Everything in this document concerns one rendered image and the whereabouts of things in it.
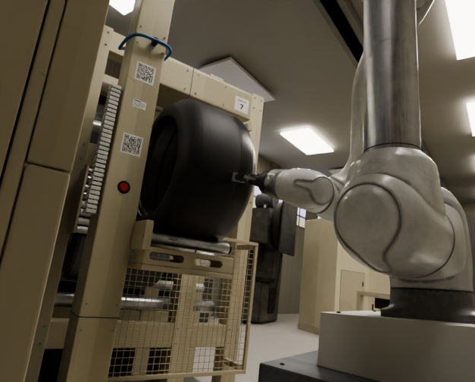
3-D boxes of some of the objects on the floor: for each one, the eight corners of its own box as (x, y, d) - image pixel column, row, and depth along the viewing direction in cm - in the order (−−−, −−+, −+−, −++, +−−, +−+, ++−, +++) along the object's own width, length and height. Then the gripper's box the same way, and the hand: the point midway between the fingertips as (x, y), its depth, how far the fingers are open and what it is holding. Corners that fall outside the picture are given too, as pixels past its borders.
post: (31, 551, 101) (170, -138, 158) (26, 521, 112) (157, -113, 168) (80, 537, 108) (196, -118, 165) (72, 510, 119) (182, -95, 175)
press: (250, 316, 788) (261, 200, 846) (298, 325, 713) (307, 197, 772) (208, 316, 689) (224, 185, 748) (259, 327, 615) (273, 180, 673)
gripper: (292, 176, 114) (251, 170, 134) (260, 165, 107) (220, 161, 127) (287, 199, 114) (245, 190, 134) (254, 190, 107) (215, 183, 127)
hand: (239, 177), depth 127 cm, fingers closed
